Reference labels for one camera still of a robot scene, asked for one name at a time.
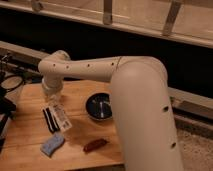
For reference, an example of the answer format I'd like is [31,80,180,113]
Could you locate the wooden cutting board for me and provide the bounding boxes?
[0,81,123,171]

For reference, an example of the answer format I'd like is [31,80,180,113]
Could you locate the black stand equipment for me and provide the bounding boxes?
[0,59,16,153]

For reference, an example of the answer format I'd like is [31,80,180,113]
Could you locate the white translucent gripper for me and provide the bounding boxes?
[43,95,72,132]

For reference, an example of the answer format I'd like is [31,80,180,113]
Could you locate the round black ring light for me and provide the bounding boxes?
[0,75,24,92]

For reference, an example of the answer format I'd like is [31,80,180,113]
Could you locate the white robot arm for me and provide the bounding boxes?
[38,50,184,171]

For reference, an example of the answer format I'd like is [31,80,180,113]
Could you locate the black white striped bottle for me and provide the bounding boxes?
[42,108,60,133]

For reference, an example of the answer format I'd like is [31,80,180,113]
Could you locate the dark blue bowl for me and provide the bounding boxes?
[85,93,112,121]

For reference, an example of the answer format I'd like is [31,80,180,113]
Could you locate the red brown sausage toy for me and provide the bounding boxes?
[83,138,108,153]

